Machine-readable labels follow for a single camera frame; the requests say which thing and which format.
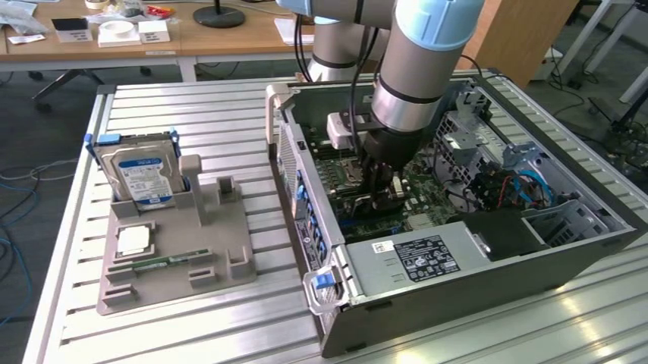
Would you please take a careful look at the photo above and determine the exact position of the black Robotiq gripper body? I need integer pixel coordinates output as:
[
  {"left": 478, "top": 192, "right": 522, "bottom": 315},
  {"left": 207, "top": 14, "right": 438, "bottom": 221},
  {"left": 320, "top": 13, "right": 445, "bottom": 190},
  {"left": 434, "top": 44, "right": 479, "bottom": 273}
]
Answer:
[{"left": 360, "top": 127, "right": 422, "bottom": 172}]

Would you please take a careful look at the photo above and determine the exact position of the graphics card with metal bracket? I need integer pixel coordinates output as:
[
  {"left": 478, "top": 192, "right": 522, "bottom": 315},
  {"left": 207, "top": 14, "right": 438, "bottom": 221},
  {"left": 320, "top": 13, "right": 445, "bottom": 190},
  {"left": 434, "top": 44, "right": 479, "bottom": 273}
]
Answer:
[{"left": 336, "top": 191, "right": 409, "bottom": 223}]

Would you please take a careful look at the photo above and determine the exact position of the green motherboard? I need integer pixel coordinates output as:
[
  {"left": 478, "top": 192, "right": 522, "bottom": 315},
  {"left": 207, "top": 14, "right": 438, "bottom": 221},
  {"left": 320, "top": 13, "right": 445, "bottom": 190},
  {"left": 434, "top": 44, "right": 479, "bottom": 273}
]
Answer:
[{"left": 307, "top": 130, "right": 486, "bottom": 243}]

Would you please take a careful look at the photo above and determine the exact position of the CPU socket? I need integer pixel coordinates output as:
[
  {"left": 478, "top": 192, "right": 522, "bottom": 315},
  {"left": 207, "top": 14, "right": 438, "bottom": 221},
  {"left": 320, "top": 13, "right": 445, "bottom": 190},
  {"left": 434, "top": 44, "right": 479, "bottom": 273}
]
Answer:
[{"left": 339, "top": 157, "right": 368, "bottom": 187}]

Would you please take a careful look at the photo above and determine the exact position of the installed black RAM stick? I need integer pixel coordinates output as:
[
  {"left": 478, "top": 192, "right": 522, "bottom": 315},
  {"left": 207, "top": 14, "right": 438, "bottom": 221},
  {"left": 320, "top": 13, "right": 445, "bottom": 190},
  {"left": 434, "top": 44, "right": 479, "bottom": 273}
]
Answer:
[{"left": 331, "top": 184, "right": 368, "bottom": 204}]

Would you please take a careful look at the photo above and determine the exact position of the grey power supply unit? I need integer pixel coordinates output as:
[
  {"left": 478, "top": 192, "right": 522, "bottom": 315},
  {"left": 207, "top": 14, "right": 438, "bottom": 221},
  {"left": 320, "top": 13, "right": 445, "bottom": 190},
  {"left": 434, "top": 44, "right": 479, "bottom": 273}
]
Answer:
[{"left": 344, "top": 221, "right": 495, "bottom": 297}]

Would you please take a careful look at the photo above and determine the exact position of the black plastic air shroud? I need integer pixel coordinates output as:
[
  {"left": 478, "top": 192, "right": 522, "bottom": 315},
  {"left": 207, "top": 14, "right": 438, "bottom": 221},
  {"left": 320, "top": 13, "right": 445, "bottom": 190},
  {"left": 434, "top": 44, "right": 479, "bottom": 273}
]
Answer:
[{"left": 458, "top": 210, "right": 550, "bottom": 262}]

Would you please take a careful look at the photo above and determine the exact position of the dark grey open PC case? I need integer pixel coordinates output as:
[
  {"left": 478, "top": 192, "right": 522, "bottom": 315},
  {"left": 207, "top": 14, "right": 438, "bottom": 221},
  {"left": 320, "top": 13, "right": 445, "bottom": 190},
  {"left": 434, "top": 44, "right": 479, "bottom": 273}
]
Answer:
[{"left": 266, "top": 67, "right": 637, "bottom": 359}]

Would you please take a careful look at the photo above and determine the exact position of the silver metal disk bay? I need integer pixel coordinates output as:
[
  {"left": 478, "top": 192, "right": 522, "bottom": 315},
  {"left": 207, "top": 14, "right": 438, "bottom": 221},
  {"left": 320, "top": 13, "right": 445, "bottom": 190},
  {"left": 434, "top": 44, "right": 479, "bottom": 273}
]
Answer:
[{"left": 521, "top": 199, "right": 613, "bottom": 249}]

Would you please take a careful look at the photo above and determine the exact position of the stack of white papers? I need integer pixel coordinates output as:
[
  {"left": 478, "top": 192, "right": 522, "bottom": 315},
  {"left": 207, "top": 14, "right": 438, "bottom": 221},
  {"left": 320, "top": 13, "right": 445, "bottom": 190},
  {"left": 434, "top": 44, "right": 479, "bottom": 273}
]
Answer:
[{"left": 274, "top": 17, "right": 315, "bottom": 46}]

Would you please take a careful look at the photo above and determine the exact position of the wooden cabinet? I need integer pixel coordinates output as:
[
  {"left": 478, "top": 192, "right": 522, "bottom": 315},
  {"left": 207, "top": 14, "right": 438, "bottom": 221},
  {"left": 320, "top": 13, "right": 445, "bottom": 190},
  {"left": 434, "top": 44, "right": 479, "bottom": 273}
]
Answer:
[{"left": 458, "top": 0, "right": 581, "bottom": 87}]

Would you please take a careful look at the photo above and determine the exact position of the grey parts rack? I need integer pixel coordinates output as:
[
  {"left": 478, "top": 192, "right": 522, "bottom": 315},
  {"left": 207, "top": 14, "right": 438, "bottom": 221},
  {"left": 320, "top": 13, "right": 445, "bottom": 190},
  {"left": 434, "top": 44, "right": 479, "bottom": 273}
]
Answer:
[{"left": 96, "top": 154, "right": 260, "bottom": 318}]

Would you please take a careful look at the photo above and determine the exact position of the hard disk with blue label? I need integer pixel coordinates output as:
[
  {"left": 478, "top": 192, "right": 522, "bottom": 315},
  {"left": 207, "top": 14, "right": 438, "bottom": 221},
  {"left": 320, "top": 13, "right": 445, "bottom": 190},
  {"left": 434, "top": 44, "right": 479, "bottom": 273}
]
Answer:
[{"left": 99, "top": 140, "right": 185, "bottom": 208}]

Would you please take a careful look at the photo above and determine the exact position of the green RAM stick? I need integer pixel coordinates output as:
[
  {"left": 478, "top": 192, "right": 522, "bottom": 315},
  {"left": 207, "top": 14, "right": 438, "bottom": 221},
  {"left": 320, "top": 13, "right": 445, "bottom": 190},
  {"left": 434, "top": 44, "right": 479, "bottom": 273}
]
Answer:
[{"left": 109, "top": 249, "right": 211, "bottom": 272}]

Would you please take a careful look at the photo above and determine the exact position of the black round lamp base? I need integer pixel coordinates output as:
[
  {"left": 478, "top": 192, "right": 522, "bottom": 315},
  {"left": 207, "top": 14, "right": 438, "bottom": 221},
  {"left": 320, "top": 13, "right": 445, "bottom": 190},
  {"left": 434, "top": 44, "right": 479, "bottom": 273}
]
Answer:
[{"left": 192, "top": 0, "right": 247, "bottom": 28}]

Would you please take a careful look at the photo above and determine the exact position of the silver CPU chip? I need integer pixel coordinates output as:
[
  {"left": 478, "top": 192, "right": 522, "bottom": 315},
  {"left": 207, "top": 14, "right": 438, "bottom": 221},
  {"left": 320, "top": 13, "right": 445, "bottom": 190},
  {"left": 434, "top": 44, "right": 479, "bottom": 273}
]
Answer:
[{"left": 116, "top": 227, "right": 153, "bottom": 256}]

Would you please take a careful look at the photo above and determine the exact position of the hard drive with blue label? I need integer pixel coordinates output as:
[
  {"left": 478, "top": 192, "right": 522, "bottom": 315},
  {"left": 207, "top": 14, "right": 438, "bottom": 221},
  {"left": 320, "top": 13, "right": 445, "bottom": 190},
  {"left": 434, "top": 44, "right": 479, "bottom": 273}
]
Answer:
[{"left": 84, "top": 127, "right": 192, "bottom": 202}]

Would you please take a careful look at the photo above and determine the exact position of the red packet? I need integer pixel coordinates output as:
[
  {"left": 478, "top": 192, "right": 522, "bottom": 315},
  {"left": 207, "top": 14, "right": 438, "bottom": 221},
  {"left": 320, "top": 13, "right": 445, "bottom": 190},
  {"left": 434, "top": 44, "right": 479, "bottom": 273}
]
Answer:
[{"left": 144, "top": 4, "right": 176, "bottom": 20}]

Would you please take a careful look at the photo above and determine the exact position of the flat white box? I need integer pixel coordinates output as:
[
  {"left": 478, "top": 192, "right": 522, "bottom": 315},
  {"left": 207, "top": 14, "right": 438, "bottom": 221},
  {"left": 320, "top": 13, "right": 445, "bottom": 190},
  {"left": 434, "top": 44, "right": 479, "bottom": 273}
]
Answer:
[{"left": 96, "top": 30, "right": 143, "bottom": 49}]

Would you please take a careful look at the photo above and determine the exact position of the white tape roll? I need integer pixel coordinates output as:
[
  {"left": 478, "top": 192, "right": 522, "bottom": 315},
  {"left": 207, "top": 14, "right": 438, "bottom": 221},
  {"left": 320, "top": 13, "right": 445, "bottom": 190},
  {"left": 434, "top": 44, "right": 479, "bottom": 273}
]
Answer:
[{"left": 99, "top": 20, "right": 133, "bottom": 38}]

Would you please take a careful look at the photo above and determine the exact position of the black office chair base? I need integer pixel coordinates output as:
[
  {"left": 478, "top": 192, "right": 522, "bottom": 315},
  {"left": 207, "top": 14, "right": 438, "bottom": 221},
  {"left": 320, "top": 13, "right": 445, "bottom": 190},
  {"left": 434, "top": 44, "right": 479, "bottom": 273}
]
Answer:
[{"left": 29, "top": 67, "right": 152, "bottom": 113}]

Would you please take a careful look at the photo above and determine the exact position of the wooden desk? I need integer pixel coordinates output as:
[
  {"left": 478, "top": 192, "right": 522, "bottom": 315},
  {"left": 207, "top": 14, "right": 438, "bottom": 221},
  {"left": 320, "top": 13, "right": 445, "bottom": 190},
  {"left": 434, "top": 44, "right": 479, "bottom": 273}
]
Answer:
[{"left": 0, "top": 0, "right": 459, "bottom": 73}]

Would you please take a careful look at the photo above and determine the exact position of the black and white labelled box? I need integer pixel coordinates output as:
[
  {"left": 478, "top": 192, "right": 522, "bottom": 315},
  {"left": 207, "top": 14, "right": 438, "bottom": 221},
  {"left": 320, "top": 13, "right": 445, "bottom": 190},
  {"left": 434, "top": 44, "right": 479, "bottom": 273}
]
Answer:
[{"left": 50, "top": 17, "right": 95, "bottom": 43}]

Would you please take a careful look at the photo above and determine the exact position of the white card with red print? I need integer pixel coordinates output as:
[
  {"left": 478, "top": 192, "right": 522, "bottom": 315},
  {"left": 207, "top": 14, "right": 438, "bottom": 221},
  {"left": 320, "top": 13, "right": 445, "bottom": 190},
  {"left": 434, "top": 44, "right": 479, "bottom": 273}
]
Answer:
[{"left": 6, "top": 33, "right": 46, "bottom": 45}]

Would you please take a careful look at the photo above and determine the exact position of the clear plastic bag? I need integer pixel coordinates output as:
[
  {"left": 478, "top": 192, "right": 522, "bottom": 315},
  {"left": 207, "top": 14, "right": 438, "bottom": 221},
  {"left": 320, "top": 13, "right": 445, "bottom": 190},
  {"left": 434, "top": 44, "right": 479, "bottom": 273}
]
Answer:
[{"left": 0, "top": 2, "right": 49, "bottom": 34}]

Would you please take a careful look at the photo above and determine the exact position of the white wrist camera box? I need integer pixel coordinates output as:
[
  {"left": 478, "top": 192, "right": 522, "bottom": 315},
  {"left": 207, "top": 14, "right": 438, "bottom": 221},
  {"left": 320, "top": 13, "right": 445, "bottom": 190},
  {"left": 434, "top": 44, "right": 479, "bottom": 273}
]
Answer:
[{"left": 326, "top": 111, "right": 366, "bottom": 151}]

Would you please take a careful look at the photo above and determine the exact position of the blue SATA wire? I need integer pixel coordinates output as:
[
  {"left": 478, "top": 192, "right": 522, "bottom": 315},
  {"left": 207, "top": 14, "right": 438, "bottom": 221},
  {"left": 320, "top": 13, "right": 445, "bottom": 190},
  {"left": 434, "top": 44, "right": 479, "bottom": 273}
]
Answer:
[{"left": 507, "top": 170, "right": 558, "bottom": 209}]

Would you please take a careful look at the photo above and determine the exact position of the white table frame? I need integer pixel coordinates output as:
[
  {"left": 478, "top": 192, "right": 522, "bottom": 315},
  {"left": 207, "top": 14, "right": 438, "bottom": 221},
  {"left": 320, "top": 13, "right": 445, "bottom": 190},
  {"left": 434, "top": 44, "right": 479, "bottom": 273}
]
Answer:
[{"left": 554, "top": 0, "right": 648, "bottom": 103}]

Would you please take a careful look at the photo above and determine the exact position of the blue floor cable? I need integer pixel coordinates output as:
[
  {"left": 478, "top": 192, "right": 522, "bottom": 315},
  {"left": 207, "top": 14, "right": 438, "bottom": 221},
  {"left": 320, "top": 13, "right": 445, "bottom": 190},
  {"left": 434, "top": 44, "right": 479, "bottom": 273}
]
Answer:
[{"left": 0, "top": 181, "right": 36, "bottom": 327}]

